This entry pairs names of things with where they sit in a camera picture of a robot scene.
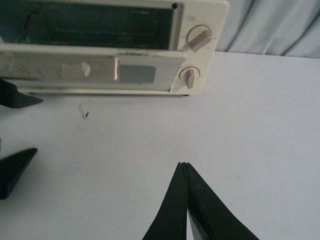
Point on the small white paper scrap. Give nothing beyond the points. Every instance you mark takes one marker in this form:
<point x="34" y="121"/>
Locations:
<point x="84" y="111"/>

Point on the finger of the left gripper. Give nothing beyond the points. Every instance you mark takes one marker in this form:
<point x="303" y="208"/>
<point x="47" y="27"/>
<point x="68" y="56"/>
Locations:
<point x="10" y="97"/>
<point x="11" y="169"/>

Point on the light grey curtain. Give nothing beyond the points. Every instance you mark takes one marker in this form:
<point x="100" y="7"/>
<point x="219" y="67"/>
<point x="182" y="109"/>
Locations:
<point x="288" y="28"/>

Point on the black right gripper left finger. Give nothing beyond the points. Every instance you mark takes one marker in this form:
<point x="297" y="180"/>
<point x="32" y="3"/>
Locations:
<point x="170" y="223"/>

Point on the upper beige oven knob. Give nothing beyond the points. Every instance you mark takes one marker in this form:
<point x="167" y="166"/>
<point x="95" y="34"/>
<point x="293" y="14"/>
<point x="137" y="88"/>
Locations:
<point x="199" y="36"/>

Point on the cream toaster oven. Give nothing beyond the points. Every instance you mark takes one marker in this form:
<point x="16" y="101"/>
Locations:
<point x="153" y="47"/>

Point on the oven door with handle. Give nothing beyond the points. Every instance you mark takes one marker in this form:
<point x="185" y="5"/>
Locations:
<point x="79" y="69"/>

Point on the beige oven knob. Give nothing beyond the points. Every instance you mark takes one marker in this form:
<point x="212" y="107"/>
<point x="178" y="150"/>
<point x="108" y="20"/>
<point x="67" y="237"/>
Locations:
<point x="199" y="36"/>
<point x="189" y="75"/>

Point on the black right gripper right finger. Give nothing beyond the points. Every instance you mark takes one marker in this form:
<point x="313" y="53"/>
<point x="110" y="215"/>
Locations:
<point x="210" y="219"/>

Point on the lower beige oven knob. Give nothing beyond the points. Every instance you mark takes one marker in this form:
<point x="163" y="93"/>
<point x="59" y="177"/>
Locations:
<point x="189" y="75"/>

